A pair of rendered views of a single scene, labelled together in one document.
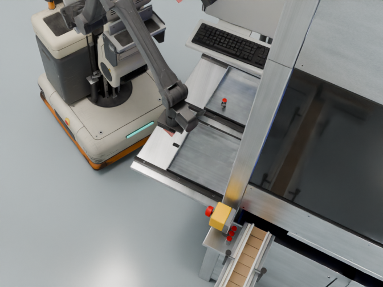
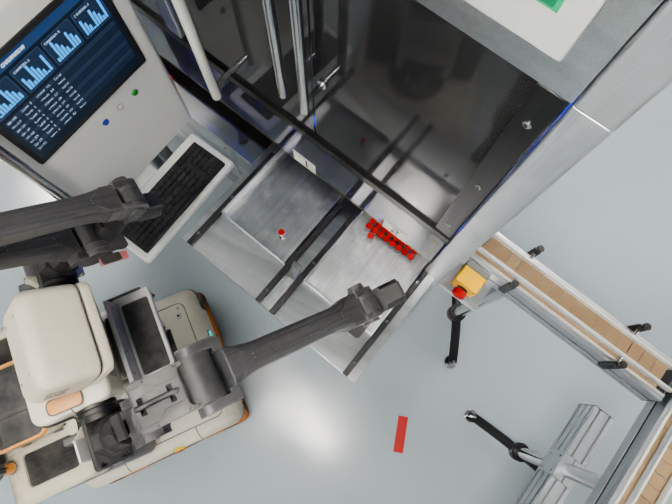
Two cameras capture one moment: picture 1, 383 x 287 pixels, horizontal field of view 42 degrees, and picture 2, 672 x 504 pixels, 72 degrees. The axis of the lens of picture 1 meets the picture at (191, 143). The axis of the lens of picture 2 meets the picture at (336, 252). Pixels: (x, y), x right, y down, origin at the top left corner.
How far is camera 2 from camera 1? 1.09 m
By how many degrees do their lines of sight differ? 30
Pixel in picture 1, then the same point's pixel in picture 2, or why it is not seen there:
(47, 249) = (335, 489)
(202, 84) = (239, 255)
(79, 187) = (261, 439)
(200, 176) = not seen: hidden behind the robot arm
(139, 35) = (291, 345)
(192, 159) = not seen: hidden behind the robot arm
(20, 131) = not seen: outside the picture
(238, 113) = (297, 219)
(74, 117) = (177, 438)
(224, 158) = (363, 254)
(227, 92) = (261, 224)
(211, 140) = (333, 265)
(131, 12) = (255, 353)
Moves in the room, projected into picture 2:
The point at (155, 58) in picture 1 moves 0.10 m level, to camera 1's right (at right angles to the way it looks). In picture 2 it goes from (327, 325) to (345, 275)
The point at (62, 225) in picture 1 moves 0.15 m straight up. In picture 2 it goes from (309, 467) to (307, 474)
